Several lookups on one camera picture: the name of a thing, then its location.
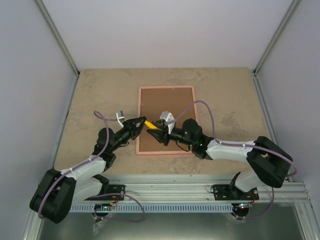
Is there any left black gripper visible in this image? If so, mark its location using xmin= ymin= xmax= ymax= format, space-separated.
xmin=110 ymin=117 xmax=147 ymax=153

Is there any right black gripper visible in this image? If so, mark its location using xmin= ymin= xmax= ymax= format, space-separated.
xmin=147 ymin=120 xmax=195 ymax=147

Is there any yellow handled screwdriver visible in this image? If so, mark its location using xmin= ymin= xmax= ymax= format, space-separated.
xmin=144 ymin=120 xmax=157 ymax=130

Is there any pink wooden photo frame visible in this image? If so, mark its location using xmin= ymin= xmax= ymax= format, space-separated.
xmin=136 ymin=85 xmax=196 ymax=156

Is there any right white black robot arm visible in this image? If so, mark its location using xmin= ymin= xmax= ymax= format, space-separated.
xmin=147 ymin=118 xmax=293 ymax=200

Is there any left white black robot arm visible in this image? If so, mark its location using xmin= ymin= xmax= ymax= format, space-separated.
xmin=29 ymin=116 xmax=147 ymax=224

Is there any clear plastic bag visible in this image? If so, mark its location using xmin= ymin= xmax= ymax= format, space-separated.
xmin=92 ymin=218 xmax=105 ymax=236

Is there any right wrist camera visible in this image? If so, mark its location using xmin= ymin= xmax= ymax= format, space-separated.
xmin=159 ymin=111 xmax=176 ymax=134

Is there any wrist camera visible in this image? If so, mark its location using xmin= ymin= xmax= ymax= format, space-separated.
xmin=159 ymin=111 xmax=176 ymax=134
xmin=116 ymin=110 xmax=125 ymax=128

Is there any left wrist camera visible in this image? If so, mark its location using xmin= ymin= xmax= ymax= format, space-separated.
xmin=116 ymin=110 xmax=125 ymax=128

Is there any aluminium rail base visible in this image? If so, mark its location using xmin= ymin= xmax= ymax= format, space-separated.
xmin=34 ymin=174 xmax=311 ymax=204

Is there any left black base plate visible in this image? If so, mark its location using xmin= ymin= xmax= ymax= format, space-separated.
xmin=106 ymin=184 xmax=126 ymax=201

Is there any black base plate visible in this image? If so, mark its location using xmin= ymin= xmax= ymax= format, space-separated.
xmin=106 ymin=184 xmax=126 ymax=201
xmin=210 ymin=184 xmax=260 ymax=201

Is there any grey slotted cable duct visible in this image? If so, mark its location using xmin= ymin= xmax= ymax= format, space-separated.
xmin=70 ymin=202 xmax=234 ymax=213

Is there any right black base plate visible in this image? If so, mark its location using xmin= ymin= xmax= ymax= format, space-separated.
xmin=210 ymin=184 xmax=260 ymax=201

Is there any right aluminium corner post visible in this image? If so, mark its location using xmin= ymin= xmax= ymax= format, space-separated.
xmin=252 ymin=0 xmax=302 ymax=77

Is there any aluminium corner post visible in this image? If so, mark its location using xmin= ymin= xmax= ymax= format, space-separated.
xmin=252 ymin=0 xmax=302 ymax=77
xmin=34 ymin=0 xmax=80 ymax=78

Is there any left aluminium corner post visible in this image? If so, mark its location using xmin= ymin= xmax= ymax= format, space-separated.
xmin=34 ymin=0 xmax=80 ymax=78

